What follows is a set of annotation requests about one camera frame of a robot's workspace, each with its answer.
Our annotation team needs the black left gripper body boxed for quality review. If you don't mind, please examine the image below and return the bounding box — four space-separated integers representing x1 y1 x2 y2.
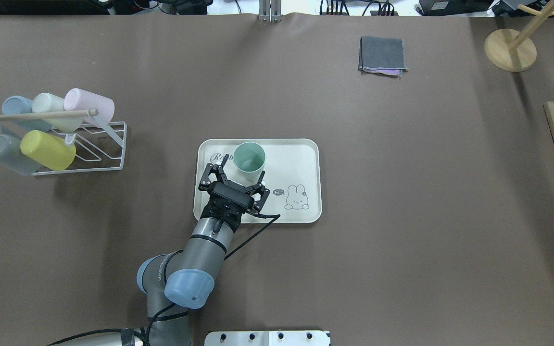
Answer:
200 182 254 232

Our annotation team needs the green plastic cup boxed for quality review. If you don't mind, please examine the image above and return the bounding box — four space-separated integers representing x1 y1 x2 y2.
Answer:
233 141 266 180

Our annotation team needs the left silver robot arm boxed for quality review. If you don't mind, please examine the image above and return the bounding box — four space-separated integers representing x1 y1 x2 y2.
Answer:
56 156 270 346

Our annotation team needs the pink plastic cup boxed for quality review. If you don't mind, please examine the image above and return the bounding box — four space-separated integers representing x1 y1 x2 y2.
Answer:
63 88 115 123

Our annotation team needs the yellow plastic cup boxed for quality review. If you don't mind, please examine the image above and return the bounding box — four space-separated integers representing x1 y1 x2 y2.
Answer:
20 131 76 171

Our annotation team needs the cream white plastic cup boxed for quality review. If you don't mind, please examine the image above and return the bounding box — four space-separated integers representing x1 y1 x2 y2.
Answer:
32 92 83 134

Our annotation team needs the grey plastic cup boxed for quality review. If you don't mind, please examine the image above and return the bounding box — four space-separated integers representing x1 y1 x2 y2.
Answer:
0 134 42 176

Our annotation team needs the blue plastic cup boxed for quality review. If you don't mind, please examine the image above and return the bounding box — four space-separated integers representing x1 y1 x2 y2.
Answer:
1 96 52 132

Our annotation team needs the grey folded cloth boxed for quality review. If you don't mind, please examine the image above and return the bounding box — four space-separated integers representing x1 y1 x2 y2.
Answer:
358 36 407 77

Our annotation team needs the wooden mug tree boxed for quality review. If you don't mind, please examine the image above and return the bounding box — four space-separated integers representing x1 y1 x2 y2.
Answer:
484 0 554 73

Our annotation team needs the white wire cup rack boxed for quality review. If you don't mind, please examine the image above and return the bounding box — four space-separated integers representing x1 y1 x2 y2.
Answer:
0 108 128 176

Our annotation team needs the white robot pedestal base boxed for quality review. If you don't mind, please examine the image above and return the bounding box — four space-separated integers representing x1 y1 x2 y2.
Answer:
204 329 331 346

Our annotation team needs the aluminium frame post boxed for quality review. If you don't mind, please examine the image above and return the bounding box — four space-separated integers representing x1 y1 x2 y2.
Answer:
258 0 283 23

